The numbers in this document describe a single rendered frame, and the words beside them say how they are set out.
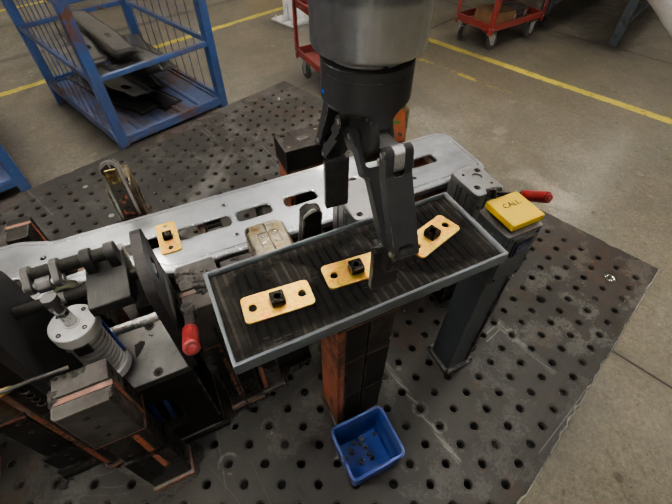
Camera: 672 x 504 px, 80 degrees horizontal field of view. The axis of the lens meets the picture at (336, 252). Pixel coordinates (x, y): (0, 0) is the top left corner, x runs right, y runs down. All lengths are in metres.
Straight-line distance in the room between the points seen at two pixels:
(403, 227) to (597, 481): 1.57
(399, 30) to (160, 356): 0.59
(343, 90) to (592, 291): 1.03
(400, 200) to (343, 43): 0.12
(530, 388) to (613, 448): 0.91
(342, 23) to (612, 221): 2.51
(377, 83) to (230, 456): 0.76
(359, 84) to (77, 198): 1.33
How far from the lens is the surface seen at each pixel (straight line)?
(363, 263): 0.51
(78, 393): 0.61
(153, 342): 0.73
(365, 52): 0.30
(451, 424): 0.93
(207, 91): 3.25
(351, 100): 0.32
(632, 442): 1.95
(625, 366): 2.10
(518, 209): 0.64
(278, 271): 0.51
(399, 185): 0.33
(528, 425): 0.98
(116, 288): 0.56
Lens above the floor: 1.55
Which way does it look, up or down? 48 degrees down
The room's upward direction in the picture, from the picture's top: straight up
